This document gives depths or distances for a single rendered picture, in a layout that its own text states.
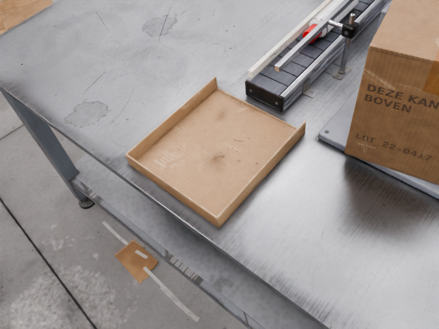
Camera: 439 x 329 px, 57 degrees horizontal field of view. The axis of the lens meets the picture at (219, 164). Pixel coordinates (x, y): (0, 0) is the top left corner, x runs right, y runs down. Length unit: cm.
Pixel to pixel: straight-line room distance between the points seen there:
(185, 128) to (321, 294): 47
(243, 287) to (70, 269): 77
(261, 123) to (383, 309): 46
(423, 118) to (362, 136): 12
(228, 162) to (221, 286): 62
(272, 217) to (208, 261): 67
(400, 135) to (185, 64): 59
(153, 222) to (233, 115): 70
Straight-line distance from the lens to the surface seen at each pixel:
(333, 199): 84
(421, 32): 74
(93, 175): 175
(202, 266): 144
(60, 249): 190
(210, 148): 91
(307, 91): 102
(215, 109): 98
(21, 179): 221
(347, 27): 99
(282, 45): 103
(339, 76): 107
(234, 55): 114
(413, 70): 70
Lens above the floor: 153
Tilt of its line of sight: 53 degrees down
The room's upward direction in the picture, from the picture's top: 9 degrees counter-clockwise
